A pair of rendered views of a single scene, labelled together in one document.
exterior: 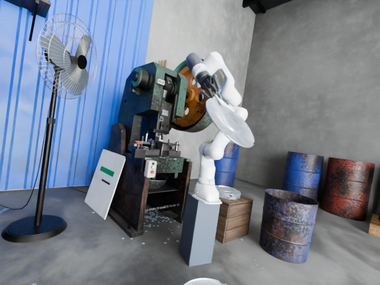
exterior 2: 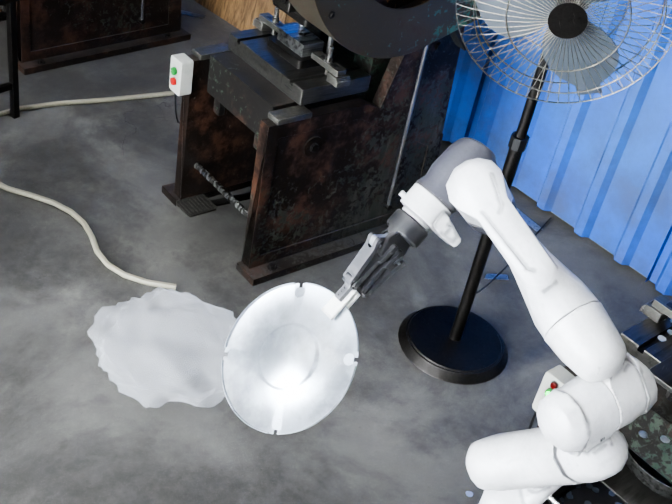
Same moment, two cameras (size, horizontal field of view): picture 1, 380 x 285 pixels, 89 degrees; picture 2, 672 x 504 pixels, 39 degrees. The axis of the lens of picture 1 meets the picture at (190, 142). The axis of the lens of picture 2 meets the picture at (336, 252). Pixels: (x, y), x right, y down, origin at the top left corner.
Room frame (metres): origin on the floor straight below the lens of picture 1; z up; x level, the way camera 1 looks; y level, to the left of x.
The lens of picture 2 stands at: (0.87, -1.48, 2.18)
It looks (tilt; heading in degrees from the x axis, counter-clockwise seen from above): 36 degrees down; 88
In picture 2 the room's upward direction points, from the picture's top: 12 degrees clockwise
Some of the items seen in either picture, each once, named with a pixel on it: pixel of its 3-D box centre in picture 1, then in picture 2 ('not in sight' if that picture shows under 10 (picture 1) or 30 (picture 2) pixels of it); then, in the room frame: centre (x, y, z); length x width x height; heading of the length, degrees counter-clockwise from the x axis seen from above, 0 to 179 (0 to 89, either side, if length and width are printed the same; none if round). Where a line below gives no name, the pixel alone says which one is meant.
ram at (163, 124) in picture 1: (162, 115); not in sight; (1.93, 0.31, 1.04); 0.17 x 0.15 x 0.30; 44
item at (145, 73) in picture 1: (141, 81); not in sight; (1.80, 0.53, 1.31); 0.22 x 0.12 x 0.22; 44
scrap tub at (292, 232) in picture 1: (285, 223); not in sight; (1.68, -0.94, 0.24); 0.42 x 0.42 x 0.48
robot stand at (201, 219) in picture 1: (199, 227); not in sight; (1.38, -0.16, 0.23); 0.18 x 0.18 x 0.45; 26
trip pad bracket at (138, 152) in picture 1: (137, 159); not in sight; (1.57, 0.40, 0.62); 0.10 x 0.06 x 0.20; 134
